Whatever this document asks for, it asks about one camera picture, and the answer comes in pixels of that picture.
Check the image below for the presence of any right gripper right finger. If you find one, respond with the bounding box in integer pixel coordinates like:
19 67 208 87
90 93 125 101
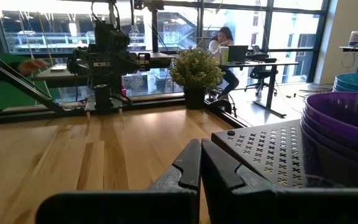
201 139 358 224

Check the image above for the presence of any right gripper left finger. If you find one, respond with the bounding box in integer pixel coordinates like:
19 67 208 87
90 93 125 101
35 139 202 224

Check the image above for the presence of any purple plastic mini bowl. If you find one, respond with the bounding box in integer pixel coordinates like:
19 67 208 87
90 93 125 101
299 124 358 188
300 118 358 170
303 91 358 147
301 108 358 159

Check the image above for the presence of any person's hand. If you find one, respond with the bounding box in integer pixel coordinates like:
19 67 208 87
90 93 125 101
18 58 50 77

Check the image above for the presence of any black perforated metal rack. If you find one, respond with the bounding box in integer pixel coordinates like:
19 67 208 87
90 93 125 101
211 119 311 190

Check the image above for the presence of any potted green artificial plant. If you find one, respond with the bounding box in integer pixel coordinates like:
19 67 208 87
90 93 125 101
168 46 226 110

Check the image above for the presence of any black office chair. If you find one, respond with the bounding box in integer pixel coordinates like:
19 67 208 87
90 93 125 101
244 45 280 96

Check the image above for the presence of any black office desk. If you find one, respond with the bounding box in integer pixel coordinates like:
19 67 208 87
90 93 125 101
218 59 300 119

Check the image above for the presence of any white green tumbler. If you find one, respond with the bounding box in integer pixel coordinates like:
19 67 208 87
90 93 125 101
218 45 230 66

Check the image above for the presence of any dark open laptop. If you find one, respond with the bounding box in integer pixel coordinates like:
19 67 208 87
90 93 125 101
227 44 249 63

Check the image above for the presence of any white plastic container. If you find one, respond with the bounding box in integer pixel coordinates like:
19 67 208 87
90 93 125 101
347 30 358 48

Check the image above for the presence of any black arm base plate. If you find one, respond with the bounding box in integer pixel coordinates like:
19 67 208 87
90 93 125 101
84 93 134 113

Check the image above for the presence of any black aluminium frame rail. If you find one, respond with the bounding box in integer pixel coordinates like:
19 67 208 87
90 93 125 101
0 98 186 126

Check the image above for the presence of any black diagonal frame strut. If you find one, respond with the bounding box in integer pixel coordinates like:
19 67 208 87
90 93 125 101
0 44 65 113

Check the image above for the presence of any black vertical frame post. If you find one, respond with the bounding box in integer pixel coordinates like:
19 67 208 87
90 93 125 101
150 0 160 54

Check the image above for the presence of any black aluminium frame crossbar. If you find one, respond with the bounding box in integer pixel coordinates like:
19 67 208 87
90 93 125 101
205 101 249 129

